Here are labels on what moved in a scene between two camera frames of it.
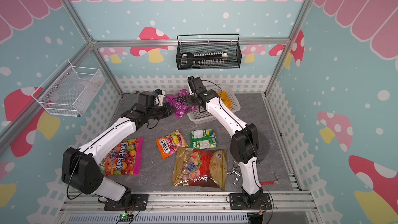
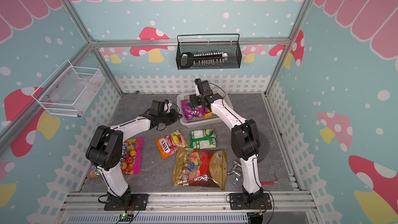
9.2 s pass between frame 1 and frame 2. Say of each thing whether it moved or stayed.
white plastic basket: moved
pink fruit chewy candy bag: stayed
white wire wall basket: stayed
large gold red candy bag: stayed
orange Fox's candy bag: stayed
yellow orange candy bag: moved
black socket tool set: stayed
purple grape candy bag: moved
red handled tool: stayed
